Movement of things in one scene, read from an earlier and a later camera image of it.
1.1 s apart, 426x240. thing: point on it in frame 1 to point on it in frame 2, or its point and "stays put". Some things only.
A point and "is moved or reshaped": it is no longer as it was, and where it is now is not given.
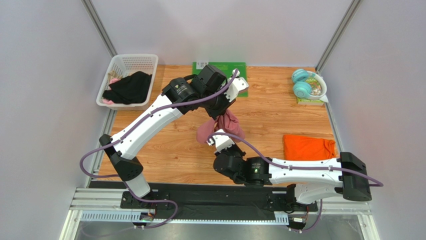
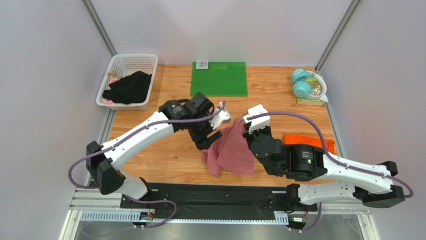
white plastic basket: [125, 63] stays put
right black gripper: [231, 150] to [252, 133]
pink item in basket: [111, 81] stays put
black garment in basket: [130, 89] stays put
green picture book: [316, 90] stays put
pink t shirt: [227, 122] is moved or reshaped
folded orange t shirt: [299, 147] stays put
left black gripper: [226, 104] to [202, 142]
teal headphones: [302, 88] stays put
